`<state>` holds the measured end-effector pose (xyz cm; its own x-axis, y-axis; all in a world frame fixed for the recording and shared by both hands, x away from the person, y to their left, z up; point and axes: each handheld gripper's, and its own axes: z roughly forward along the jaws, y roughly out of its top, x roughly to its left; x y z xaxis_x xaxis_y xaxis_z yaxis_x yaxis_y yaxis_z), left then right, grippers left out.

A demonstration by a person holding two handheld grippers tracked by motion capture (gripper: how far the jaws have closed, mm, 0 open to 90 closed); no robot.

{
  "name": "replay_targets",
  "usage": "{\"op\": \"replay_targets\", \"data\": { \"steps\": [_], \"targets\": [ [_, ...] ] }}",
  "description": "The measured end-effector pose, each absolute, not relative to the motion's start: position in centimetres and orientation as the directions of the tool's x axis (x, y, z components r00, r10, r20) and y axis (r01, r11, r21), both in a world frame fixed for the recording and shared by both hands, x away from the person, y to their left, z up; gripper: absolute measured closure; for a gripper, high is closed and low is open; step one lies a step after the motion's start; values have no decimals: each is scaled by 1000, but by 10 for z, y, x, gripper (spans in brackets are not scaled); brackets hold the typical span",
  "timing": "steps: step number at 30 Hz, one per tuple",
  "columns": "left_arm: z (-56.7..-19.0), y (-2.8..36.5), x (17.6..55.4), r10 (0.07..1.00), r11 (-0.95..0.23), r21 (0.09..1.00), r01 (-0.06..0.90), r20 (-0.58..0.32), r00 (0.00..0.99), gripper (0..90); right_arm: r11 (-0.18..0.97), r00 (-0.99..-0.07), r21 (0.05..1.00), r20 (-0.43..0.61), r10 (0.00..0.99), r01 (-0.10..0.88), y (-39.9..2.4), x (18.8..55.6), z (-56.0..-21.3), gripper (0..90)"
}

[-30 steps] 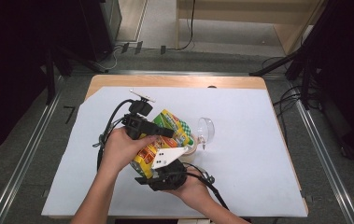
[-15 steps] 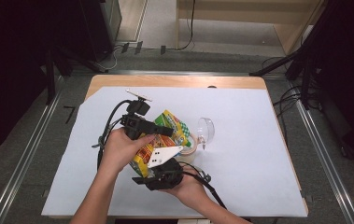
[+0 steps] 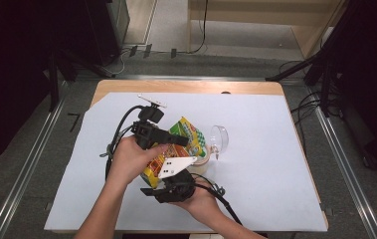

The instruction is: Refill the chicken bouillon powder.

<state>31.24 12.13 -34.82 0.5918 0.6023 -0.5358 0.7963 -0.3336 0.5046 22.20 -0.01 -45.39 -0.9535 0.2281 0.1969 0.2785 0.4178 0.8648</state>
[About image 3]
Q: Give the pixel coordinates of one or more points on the wooden shelf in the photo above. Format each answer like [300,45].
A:
[308,36]

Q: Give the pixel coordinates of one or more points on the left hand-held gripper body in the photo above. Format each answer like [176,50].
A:
[148,132]

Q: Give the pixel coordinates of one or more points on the dark curtain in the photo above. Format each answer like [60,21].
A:
[10,66]
[375,66]

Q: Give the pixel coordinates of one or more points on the black metal stand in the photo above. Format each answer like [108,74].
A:
[54,83]

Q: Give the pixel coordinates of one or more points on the person's right hand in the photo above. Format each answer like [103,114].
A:
[204,205]

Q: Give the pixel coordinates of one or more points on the wooden table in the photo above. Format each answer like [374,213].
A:
[192,87]

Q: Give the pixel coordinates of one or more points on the dark table grommet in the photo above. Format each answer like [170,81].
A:
[226,92]

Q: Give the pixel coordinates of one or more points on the person's left hand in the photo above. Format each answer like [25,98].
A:
[126,162]

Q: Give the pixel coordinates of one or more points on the white paper sheet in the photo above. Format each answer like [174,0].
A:
[259,186]

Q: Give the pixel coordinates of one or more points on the yellow green snack packet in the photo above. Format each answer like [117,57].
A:
[189,139]

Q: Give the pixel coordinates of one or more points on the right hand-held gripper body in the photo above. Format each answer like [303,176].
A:
[176,191]

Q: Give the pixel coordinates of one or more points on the glass jar with hinged lid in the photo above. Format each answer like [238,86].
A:
[221,139]

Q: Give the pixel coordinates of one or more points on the beige powder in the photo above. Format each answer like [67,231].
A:
[202,166]

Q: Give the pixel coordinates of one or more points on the aluminium floor rail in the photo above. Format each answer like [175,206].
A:
[345,166]
[27,172]

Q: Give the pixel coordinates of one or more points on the black cabinet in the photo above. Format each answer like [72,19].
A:
[103,30]

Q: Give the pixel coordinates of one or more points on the black tripod stand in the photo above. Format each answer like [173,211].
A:
[295,68]

